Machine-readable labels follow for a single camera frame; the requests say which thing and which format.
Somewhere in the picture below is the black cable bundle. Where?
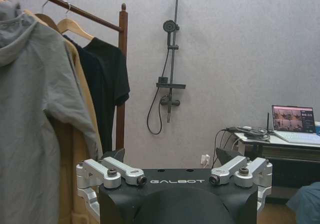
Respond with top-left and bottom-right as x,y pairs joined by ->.
213,126 -> 273,169

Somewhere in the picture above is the white desk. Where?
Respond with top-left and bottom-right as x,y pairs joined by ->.
233,130 -> 320,160

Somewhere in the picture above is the black t-shirt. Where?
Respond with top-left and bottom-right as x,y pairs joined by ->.
62,35 -> 131,155

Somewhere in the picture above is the white wall socket with plug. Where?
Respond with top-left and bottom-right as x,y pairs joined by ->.
200,153 -> 211,167

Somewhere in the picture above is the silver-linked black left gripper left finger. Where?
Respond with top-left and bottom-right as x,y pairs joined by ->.
76,147 -> 147,220

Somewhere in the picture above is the black shower riser pipe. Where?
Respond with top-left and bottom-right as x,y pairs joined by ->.
167,0 -> 180,124

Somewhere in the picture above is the black shower hose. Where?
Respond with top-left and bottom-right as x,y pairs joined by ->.
146,31 -> 174,136

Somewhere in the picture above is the open silver laptop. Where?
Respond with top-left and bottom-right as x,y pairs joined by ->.
271,104 -> 320,143

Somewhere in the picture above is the black shower shelf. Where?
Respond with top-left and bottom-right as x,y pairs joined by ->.
155,76 -> 187,90

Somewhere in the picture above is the grey hooded jacket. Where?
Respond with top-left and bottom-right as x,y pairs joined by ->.
0,0 -> 101,224

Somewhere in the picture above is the tan beige garment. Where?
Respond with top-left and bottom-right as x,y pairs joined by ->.
49,31 -> 104,224

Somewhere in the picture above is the black shower mixer valve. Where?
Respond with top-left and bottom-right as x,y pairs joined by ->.
160,95 -> 181,108

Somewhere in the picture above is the black handheld shower head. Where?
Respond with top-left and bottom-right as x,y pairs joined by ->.
162,19 -> 181,33

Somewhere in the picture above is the dark wooden clothes rack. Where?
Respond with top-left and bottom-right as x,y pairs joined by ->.
15,0 -> 129,158

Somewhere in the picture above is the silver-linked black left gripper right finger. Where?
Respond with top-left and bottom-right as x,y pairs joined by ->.
209,147 -> 274,214

